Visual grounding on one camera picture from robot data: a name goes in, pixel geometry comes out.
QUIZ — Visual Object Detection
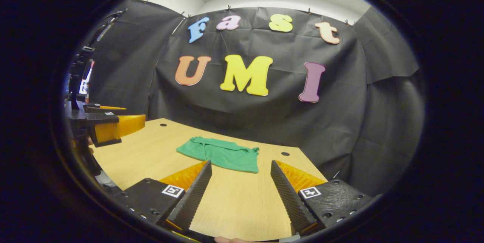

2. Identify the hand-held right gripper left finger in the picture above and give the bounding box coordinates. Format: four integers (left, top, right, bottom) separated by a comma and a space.
112, 160, 213, 235

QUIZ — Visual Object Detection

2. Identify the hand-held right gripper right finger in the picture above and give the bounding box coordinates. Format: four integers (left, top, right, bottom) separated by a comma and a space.
271, 160, 375, 241

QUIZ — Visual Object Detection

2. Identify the green T-shirt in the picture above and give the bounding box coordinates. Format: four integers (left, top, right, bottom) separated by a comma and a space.
176, 136, 260, 173

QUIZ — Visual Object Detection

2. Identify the computer monitor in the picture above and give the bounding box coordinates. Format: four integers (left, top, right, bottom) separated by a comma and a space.
78, 60, 94, 95

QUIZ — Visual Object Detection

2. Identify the black backdrop cloth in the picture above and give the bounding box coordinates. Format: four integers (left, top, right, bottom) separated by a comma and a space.
66, 0, 426, 198

